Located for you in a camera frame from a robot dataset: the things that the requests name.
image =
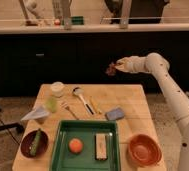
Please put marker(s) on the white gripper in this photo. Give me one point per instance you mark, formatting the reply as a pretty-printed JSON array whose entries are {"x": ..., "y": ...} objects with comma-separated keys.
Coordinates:
[{"x": 133, "y": 64}]

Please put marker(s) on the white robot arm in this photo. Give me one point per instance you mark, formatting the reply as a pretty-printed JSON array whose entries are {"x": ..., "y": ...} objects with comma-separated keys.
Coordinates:
[{"x": 176, "y": 99}]

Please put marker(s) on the yellow marker pen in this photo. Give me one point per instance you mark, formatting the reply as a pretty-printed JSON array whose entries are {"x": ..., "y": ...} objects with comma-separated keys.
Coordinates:
[{"x": 95, "y": 106}]

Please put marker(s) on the green box on counter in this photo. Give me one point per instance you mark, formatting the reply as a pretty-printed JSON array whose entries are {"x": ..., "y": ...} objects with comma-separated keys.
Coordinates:
[{"x": 77, "y": 20}]

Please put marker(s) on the white round container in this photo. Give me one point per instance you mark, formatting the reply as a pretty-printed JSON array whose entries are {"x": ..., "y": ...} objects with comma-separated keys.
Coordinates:
[{"x": 57, "y": 89}]

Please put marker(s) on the silver fork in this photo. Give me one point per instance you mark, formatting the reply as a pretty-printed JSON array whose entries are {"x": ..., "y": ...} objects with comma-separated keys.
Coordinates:
[{"x": 67, "y": 107}]

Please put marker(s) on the red small object on counter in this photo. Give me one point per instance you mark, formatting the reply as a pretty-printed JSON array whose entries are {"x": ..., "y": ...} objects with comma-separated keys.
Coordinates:
[{"x": 57, "y": 22}]

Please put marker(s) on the light green cup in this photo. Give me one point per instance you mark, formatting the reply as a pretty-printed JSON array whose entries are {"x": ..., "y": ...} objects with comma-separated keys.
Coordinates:
[{"x": 51, "y": 104}]

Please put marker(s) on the orange clay bowl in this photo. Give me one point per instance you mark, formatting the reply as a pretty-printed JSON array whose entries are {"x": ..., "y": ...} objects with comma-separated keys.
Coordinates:
[{"x": 143, "y": 151}]

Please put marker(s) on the orange fruit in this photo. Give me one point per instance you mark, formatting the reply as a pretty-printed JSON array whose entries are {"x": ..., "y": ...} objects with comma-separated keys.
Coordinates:
[{"x": 75, "y": 145}]

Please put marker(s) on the green plastic tray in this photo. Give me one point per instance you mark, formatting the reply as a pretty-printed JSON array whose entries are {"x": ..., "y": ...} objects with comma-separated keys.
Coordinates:
[{"x": 63, "y": 159}]

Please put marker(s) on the green cucumber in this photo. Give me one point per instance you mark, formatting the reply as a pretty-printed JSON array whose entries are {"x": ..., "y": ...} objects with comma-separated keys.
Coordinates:
[{"x": 35, "y": 143}]

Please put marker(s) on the dark red bowl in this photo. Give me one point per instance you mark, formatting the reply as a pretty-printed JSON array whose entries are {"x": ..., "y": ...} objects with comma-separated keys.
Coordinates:
[{"x": 27, "y": 141}]

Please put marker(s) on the black tripod stand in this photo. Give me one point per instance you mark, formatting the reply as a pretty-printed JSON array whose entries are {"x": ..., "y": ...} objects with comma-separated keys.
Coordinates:
[{"x": 7, "y": 127}]

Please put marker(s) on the silver spoon black handle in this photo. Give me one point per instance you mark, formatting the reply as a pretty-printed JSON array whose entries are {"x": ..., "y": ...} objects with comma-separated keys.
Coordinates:
[{"x": 77, "y": 91}]

